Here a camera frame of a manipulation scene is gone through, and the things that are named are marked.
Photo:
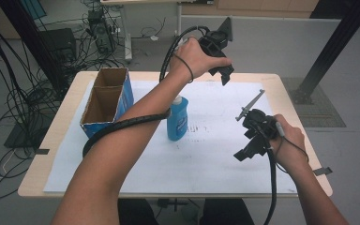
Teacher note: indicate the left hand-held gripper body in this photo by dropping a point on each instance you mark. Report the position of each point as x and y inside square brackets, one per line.
[214, 42]

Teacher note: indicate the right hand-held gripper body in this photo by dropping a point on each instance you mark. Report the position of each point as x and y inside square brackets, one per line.
[259, 123]

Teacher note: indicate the blue plastic bottle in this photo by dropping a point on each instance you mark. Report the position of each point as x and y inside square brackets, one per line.
[177, 122]

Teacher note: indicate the blue cardboard box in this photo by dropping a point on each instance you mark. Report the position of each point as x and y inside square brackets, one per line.
[123, 100]

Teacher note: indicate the person's left hand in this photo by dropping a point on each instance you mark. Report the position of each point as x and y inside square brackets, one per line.
[193, 57]

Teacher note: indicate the person's right hand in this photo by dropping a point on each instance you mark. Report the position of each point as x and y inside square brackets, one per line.
[290, 146]

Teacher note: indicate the wooden cabinet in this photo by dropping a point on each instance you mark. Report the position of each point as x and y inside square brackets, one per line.
[250, 7]

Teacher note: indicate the white paper sheet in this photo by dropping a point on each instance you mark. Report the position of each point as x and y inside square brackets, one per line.
[200, 168]

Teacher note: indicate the person's right leg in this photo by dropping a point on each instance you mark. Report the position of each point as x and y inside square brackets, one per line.
[228, 214]

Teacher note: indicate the person's leg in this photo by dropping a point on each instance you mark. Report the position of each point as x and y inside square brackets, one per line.
[137, 214]
[228, 214]

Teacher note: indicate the grey tape piece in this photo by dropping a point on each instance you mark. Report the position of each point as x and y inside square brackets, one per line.
[322, 171]
[42, 151]

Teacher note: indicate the computer tower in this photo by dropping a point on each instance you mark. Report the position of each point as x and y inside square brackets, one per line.
[101, 31]

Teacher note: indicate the person's left leg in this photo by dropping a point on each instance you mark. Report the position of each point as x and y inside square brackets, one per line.
[137, 214]

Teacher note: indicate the black box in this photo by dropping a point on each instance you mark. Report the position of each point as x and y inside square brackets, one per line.
[59, 43]

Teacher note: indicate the white desk frame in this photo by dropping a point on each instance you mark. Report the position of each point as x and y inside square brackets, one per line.
[126, 34]

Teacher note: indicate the black metal post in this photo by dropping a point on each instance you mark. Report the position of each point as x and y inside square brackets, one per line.
[331, 47]
[31, 40]

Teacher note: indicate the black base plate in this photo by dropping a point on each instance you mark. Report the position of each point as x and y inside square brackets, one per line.
[25, 136]

